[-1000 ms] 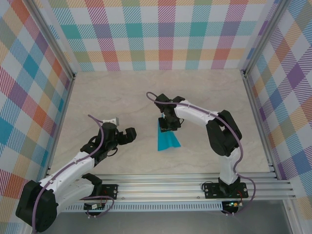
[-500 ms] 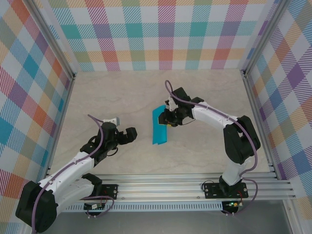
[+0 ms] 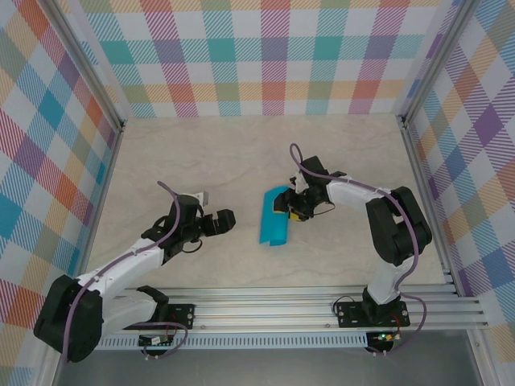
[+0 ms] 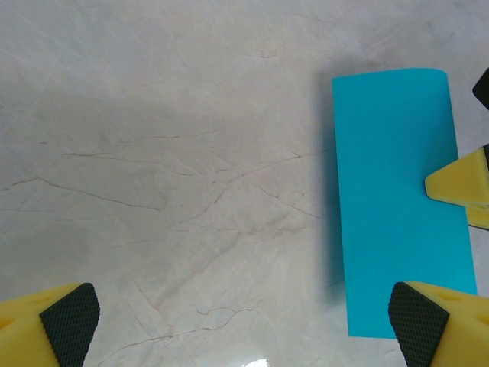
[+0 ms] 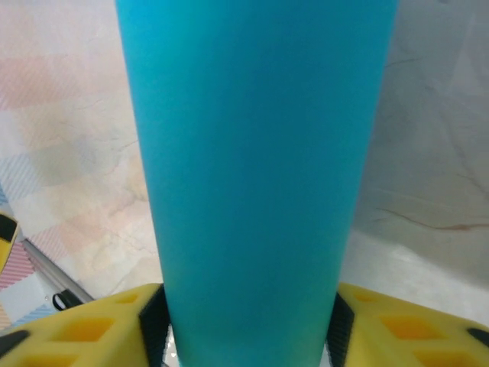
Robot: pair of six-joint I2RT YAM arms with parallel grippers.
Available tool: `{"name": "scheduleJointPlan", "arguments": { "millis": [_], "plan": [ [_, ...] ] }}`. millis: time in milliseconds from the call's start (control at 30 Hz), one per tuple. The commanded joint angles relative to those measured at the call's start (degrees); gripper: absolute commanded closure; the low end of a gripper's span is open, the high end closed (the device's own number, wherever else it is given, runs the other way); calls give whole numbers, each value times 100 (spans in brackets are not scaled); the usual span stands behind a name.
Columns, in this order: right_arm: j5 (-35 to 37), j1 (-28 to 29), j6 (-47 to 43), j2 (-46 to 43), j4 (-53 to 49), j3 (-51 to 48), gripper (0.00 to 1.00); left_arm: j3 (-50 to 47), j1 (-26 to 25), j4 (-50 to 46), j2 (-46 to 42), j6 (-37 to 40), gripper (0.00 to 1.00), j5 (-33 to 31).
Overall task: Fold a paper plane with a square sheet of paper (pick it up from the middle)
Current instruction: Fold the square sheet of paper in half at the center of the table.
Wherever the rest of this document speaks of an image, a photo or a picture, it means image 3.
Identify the aluminium frame post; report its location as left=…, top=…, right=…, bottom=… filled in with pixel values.
left=396, top=0, right=484, bottom=125
left=39, top=0, right=126, bottom=132

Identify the perforated white cable tray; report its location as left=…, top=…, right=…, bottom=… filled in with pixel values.
left=98, top=336, right=369, bottom=350

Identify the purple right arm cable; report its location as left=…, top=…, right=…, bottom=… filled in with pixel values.
left=289, top=142, right=428, bottom=358

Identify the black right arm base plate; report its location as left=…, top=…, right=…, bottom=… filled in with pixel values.
left=336, top=302, right=410, bottom=329

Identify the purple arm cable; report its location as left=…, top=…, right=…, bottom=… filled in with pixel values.
left=289, top=142, right=428, bottom=358
left=60, top=180, right=189, bottom=363

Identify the grey metal panel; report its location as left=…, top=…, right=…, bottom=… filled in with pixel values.
left=51, top=348, right=484, bottom=386

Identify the aluminium table side rail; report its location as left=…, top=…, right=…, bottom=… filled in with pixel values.
left=82, top=124, right=126, bottom=282
left=398, top=115, right=464, bottom=298

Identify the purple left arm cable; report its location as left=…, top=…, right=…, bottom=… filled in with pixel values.
left=60, top=180, right=189, bottom=363

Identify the blue paper sheet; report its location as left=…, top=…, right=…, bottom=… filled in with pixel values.
left=257, top=185, right=291, bottom=247

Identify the aluminium slotted mounting rail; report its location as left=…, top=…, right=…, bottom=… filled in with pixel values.
left=102, top=285, right=490, bottom=333

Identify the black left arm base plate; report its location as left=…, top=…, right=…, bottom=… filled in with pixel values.
left=164, top=304, right=197, bottom=329

